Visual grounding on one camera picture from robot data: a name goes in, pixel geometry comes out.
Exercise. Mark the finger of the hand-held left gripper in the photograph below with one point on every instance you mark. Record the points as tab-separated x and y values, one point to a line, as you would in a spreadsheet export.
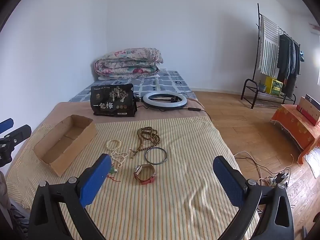
6	125
17	135

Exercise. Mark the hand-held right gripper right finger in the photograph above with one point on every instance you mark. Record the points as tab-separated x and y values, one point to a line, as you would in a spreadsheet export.
228	182

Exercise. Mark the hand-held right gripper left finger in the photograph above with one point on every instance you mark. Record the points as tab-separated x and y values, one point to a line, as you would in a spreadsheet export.
96	177

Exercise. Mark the cardboard box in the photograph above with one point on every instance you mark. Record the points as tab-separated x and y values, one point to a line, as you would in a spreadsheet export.
62	140

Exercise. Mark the dark metal bangle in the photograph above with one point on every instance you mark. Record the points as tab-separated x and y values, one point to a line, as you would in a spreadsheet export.
145	156

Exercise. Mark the white power strip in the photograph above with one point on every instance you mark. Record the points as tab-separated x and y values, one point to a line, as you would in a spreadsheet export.
280	178

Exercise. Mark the striped cloth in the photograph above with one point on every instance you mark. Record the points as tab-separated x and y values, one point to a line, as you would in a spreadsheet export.
175	192

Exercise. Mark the black snack bag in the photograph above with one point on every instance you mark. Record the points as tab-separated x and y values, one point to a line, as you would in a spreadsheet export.
112	100

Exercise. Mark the person's dark striped clothing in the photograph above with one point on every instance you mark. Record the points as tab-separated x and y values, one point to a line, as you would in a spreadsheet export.
18	220

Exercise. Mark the orange cloth covered table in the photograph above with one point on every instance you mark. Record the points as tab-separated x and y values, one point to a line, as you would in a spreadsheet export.
295	127

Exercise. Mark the white plastic bag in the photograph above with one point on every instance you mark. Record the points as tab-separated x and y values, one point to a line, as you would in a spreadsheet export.
314	161

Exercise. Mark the tan blanket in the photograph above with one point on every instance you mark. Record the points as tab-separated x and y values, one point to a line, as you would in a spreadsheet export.
162	116

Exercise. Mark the black clothes rack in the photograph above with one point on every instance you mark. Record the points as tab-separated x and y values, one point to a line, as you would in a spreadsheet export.
246	90

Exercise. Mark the yellow crate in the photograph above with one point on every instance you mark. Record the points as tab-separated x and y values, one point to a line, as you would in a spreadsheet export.
273	86

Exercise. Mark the beige perforated box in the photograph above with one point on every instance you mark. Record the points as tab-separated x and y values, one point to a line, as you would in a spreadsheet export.
308	108

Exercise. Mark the blue checked bed sheet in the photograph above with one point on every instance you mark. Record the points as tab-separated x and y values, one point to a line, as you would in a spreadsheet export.
160	82

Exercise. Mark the folded floral quilt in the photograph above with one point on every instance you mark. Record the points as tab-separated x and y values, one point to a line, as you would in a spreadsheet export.
127	62

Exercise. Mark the dark hanging clothes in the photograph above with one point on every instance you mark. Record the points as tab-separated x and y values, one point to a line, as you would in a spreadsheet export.
287	60

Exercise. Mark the striped towel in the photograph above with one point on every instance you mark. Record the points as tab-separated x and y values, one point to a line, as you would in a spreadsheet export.
268	47

